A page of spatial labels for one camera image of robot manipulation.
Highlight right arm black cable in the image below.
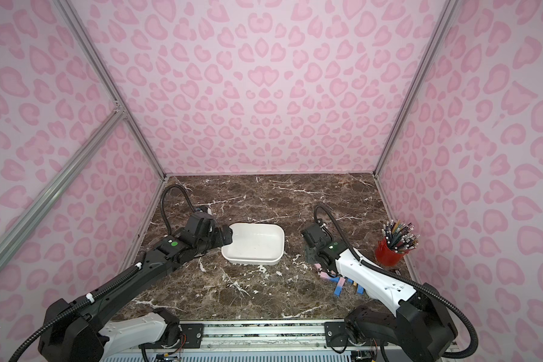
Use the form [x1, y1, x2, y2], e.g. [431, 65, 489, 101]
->
[313, 203, 479, 360]

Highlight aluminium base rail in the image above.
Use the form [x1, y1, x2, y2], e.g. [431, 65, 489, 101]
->
[103, 320, 462, 362]

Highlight right aluminium corner post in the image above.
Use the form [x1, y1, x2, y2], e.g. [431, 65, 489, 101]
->
[373, 0, 462, 180]

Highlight red pencil cup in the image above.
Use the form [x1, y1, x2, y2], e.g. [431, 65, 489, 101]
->
[375, 238, 405, 267]

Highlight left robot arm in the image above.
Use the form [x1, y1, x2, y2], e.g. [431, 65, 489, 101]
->
[38, 211, 232, 361]

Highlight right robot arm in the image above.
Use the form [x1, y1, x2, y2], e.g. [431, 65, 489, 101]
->
[301, 223, 458, 361]

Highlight white plastic storage box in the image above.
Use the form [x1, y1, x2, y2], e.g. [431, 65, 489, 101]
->
[221, 223, 285, 265]

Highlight aluminium corner frame post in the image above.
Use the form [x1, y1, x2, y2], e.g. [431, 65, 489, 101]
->
[53, 0, 167, 180]

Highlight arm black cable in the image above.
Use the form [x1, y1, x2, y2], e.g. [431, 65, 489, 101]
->
[160, 184, 209, 236]
[313, 203, 479, 360]

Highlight bundle of coloured pencils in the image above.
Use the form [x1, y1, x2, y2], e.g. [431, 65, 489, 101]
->
[382, 220, 419, 254]

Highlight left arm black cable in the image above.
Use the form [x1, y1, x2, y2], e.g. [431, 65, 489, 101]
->
[160, 184, 209, 236]

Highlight diagonal aluminium frame bar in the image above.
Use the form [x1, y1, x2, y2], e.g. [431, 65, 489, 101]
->
[0, 106, 125, 273]

